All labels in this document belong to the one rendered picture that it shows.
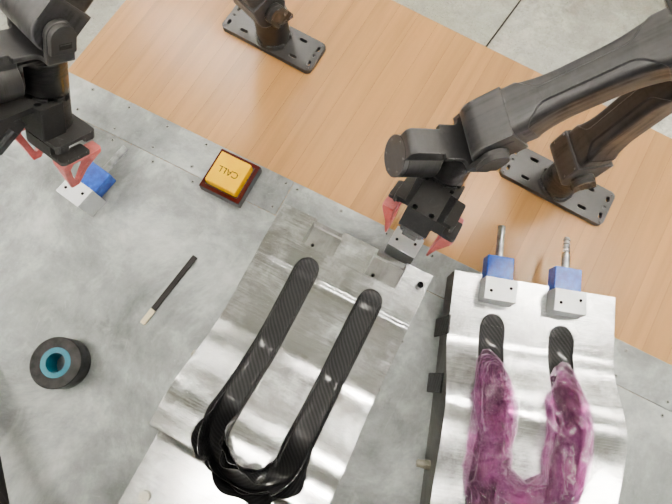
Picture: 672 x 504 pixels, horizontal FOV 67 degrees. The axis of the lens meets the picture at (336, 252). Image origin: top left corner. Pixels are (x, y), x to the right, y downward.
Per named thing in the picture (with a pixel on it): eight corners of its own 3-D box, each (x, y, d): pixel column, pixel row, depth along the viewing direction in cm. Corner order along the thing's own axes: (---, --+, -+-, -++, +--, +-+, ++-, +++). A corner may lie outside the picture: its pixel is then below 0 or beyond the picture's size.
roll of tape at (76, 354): (60, 400, 81) (48, 400, 78) (31, 362, 83) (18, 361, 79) (101, 364, 83) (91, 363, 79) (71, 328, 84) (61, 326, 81)
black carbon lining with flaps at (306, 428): (300, 255, 81) (296, 238, 72) (391, 301, 79) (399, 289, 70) (185, 465, 73) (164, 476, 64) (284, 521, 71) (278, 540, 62)
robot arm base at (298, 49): (307, 48, 90) (327, 19, 92) (212, -1, 92) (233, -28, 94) (308, 75, 98) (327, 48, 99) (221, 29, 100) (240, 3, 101)
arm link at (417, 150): (391, 196, 69) (439, 156, 59) (379, 140, 72) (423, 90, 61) (461, 195, 74) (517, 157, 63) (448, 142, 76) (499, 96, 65)
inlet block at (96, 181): (121, 146, 93) (108, 132, 88) (142, 161, 92) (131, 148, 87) (70, 201, 90) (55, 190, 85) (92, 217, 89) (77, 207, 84)
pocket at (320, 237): (316, 225, 84) (315, 217, 81) (344, 239, 84) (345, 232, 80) (303, 248, 83) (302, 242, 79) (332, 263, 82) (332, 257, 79)
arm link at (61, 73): (28, 113, 65) (21, 65, 60) (2, 88, 66) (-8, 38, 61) (79, 98, 69) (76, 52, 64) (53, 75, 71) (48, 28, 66)
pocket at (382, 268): (375, 254, 83) (377, 248, 79) (404, 268, 82) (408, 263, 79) (362, 278, 82) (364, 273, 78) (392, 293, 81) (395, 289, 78)
